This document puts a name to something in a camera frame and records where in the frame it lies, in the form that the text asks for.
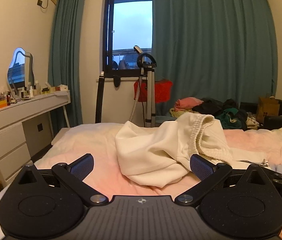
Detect yellow garment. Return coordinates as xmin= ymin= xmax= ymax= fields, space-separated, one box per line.
xmin=169 ymin=107 xmax=194 ymax=118

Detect white vanity desk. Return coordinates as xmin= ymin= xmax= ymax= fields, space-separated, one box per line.
xmin=0 ymin=89 xmax=71 ymax=188

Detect red garment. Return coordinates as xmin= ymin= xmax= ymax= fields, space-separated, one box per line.
xmin=134 ymin=78 xmax=174 ymax=104

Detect bed with pale sheet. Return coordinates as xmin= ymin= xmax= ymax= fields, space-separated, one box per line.
xmin=0 ymin=122 xmax=282 ymax=240

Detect black leaning board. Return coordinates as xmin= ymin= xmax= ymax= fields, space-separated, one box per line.
xmin=94 ymin=72 xmax=106 ymax=124

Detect wavy vanity mirror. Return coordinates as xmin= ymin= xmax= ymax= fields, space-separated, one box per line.
xmin=7 ymin=47 xmax=35 ymax=92

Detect pink garment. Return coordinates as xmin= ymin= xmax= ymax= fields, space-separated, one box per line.
xmin=174 ymin=97 xmax=204 ymax=112

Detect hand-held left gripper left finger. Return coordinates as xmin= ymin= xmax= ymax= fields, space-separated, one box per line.
xmin=13 ymin=154 xmax=109 ymax=207

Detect black and white patterned cloth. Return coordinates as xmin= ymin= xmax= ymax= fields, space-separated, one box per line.
xmin=245 ymin=112 xmax=259 ymax=131

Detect cream white pants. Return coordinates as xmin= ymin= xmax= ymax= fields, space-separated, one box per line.
xmin=115 ymin=112 xmax=234 ymax=189

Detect green garment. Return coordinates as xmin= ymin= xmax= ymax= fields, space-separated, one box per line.
xmin=215 ymin=107 xmax=242 ymax=131

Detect black garment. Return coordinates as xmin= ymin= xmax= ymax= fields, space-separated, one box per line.
xmin=193 ymin=98 xmax=239 ymax=117

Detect white cloth with black stripe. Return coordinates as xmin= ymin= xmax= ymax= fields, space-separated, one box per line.
xmin=228 ymin=147 xmax=273 ymax=167

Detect teal curtain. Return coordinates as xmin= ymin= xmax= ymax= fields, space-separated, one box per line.
xmin=48 ymin=0 xmax=107 ymax=136
xmin=152 ymin=0 xmax=278 ymax=121

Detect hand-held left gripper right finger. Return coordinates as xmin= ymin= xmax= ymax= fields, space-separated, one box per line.
xmin=175 ymin=154 xmax=273 ymax=207

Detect standing garment steamer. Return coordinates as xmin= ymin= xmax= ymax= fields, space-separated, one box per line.
xmin=129 ymin=45 xmax=158 ymax=128

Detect dark framed window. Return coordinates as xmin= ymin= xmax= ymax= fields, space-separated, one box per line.
xmin=103 ymin=0 xmax=154 ymax=78

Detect row of cosmetic bottles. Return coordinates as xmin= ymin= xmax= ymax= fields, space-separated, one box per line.
xmin=6 ymin=80 xmax=56 ymax=103

